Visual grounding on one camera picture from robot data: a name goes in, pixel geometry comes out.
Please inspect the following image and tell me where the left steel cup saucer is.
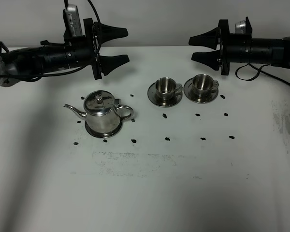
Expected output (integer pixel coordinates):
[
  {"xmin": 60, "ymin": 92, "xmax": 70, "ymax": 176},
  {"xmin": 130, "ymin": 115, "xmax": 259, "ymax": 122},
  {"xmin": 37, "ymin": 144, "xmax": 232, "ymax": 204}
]
[{"xmin": 147, "ymin": 83, "xmax": 183, "ymax": 108}]

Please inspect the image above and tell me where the steel teapot saucer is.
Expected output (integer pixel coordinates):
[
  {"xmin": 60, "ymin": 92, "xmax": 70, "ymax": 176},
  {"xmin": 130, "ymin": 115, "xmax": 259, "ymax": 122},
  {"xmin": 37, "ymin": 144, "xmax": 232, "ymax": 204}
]
[{"xmin": 85, "ymin": 122, "xmax": 123, "ymax": 139}]

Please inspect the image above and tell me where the stainless steel teapot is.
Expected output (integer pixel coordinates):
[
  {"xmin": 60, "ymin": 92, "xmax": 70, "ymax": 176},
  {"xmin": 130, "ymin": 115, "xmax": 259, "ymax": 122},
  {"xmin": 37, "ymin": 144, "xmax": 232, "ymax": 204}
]
[{"xmin": 64, "ymin": 90, "xmax": 134, "ymax": 133}]

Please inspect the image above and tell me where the left stainless steel teacup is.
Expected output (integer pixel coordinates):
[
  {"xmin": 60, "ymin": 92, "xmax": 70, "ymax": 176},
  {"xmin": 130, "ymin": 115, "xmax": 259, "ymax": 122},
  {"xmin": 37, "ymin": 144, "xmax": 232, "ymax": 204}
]
[{"xmin": 154, "ymin": 77, "xmax": 182, "ymax": 101}]

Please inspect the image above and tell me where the steel cup saucer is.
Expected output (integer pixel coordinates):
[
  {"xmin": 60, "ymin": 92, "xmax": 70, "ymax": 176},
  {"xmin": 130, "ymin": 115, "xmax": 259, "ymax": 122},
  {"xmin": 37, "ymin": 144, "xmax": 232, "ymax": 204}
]
[
  {"xmin": 183, "ymin": 78, "xmax": 218, "ymax": 103},
  {"xmin": 147, "ymin": 83, "xmax": 183, "ymax": 108}
]

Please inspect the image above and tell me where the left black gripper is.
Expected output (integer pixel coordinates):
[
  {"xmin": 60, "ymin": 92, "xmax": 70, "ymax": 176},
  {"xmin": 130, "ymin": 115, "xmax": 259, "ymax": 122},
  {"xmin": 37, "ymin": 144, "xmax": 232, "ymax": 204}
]
[{"xmin": 83, "ymin": 18, "xmax": 130, "ymax": 80}]

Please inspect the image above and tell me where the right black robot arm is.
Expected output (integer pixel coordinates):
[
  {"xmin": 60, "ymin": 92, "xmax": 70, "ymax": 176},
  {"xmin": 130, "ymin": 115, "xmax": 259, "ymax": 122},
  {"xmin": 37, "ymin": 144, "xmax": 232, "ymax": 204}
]
[{"xmin": 188, "ymin": 18, "xmax": 290, "ymax": 75}]

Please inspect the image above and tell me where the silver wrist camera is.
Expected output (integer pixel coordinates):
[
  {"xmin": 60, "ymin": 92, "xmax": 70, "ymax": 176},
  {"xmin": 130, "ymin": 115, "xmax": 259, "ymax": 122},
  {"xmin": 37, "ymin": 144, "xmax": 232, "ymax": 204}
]
[
  {"xmin": 63, "ymin": 1, "xmax": 83, "ymax": 42},
  {"xmin": 235, "ymin": 17, "xmax": 252, "ymax": 35}
]

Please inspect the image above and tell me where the right steel cup saucer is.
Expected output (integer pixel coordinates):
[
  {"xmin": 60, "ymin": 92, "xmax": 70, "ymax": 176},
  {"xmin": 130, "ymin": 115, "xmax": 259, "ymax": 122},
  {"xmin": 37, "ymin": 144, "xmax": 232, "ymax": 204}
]
[{"xmin": 183, "ymin": 78, "xmax": 218, "ymax": 103}]

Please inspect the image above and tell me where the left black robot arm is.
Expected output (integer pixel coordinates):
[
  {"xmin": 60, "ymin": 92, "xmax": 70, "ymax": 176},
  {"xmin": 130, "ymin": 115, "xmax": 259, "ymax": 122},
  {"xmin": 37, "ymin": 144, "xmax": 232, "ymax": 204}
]
[{"xmin": 0, "ymin": 18, "xmax": 129, "ymax": 87}]

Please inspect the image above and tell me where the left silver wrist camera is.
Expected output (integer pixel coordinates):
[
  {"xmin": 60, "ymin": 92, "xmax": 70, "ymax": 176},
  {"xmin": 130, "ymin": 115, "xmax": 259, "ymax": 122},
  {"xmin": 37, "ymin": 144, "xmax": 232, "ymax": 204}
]
[{"xmin": 63, "ymin": 1, "xmax": 83, "ymax": 42}]

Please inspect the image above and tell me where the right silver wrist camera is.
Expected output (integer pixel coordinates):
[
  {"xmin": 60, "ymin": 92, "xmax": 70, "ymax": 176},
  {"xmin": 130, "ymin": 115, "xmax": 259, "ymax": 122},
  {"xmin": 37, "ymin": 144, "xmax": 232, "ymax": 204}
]
[{"xmin": 235, "ymin": 17, "xmax": 252, "ymax": 35}]

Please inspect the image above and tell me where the right stainless steel teacup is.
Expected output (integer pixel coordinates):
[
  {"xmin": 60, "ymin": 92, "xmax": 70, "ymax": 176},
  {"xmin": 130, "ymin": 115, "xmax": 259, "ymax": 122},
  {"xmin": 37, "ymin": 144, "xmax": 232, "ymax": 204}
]
[{"xmin": 192, "ymin": 74, "xmax": 219, "ymax": 96}]

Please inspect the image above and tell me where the stainless steel teacup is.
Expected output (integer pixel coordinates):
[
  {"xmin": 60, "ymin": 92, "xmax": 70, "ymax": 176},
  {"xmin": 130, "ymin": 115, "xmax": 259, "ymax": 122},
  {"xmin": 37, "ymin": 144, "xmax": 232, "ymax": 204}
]
[
  {"xmin": 192, "ymin": 74, "xmax": 219, "ymax": 96},
  {"xmin": 154, "ymin": 77, "xmax": 182, "ymax": 101}
]

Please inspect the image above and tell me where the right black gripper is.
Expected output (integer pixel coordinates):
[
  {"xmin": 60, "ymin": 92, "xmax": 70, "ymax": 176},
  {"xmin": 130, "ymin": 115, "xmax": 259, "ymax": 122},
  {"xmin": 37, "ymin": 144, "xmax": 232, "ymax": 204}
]
[{"xmin": 188, "ymin": 19, "xmax": 230, "ymax": 75}]

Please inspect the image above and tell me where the right black cable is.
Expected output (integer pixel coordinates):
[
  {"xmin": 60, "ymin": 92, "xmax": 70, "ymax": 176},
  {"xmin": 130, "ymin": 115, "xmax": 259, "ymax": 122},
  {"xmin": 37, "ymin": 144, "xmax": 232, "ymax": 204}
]
[{"xmin": 235, "ymin": 63, "xmax": 290, "ymax": 93}]

